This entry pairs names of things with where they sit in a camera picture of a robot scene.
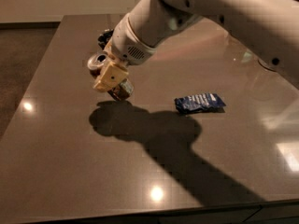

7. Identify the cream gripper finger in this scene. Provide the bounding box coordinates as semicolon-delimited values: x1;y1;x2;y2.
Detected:
93;59;129;92

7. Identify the orange soda can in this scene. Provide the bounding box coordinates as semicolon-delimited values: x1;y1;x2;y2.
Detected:
87;52;134;101

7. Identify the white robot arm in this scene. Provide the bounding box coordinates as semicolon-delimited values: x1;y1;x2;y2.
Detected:
88;0;299;93

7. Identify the crumpled dark blue chip bag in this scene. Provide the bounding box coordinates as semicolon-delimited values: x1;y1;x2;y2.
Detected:
97;29;114;49

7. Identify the blue snack bag flat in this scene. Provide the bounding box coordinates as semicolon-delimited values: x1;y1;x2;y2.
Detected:
174;93;226;114

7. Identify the clear glass base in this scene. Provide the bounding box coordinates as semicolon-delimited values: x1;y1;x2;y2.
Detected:
258;58;276;72

